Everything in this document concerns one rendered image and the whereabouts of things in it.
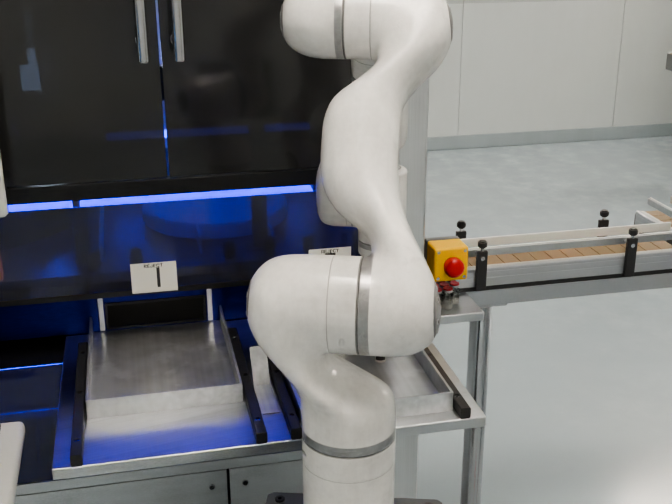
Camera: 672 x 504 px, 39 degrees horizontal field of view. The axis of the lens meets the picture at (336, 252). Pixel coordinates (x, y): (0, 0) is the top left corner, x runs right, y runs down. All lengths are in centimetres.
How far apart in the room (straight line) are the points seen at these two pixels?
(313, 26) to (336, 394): 47
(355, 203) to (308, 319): 16
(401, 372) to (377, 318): 64
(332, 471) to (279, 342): 18
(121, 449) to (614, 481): 191
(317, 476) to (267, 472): 83
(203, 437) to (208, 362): 26
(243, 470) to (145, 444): 51
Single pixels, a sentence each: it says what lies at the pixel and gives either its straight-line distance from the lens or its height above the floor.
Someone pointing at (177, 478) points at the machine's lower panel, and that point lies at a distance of 202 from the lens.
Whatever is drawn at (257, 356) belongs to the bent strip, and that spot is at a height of 92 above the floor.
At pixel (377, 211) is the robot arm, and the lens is 112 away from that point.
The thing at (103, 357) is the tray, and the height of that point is 88.
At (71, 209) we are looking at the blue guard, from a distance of 176.
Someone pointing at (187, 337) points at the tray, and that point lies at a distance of 188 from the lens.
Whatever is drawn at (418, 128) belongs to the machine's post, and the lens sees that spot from 181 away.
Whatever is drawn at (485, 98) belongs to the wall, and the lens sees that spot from 689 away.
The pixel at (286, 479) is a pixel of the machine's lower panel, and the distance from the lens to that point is 205.
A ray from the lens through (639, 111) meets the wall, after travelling 745.
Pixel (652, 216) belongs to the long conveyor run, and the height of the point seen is 93.
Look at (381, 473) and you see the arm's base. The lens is 121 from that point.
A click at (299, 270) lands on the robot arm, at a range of 111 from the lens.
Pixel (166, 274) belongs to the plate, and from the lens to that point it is 180.
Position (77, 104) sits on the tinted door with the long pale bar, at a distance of 172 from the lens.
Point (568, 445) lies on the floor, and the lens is 325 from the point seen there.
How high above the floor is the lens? 168
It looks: 21 degrees down
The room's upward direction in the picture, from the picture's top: straight up
